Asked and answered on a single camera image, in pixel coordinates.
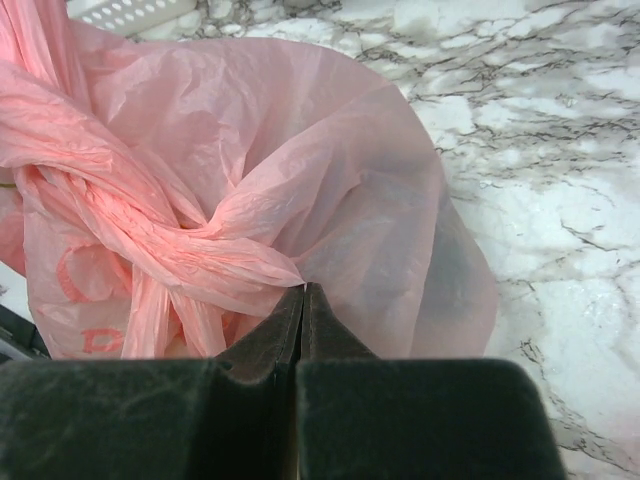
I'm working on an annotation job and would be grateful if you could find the pink plastic bag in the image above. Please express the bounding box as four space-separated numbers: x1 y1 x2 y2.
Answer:
1 1 498 359

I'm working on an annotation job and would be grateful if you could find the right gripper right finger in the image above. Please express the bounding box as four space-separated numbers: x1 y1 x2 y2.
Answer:
296 283 566 479

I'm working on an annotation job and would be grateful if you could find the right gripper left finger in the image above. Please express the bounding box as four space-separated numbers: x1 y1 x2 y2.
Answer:
1 287 304 479

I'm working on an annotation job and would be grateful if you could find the white perforated plastic basket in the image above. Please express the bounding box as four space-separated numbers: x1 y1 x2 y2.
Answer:
64 0 346 37

